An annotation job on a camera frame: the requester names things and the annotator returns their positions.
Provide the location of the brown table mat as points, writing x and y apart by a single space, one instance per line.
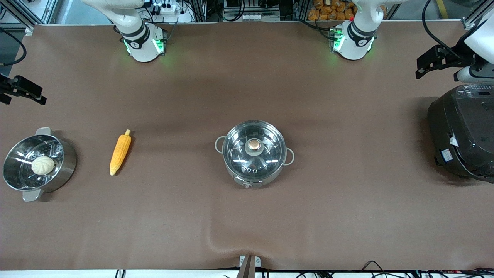
247 224

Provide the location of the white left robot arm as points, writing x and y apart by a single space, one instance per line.
355 38

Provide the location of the black rice cooker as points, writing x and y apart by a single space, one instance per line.
467 135

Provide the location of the round glass pot lid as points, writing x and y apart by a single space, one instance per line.
254 150

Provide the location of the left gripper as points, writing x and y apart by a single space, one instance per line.
458 56

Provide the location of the steel steamer pot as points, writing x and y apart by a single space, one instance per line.
65 162

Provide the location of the yellow corn cob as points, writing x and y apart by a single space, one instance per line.
120 152

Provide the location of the basket of bread rolls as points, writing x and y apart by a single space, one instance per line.
332 9

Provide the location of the grey camera bracket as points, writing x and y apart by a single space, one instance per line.
249 265

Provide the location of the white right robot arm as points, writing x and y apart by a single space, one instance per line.
141 36

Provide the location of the white steamed bun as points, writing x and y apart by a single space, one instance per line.
43 165

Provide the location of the white power strip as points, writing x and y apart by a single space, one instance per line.
166 8

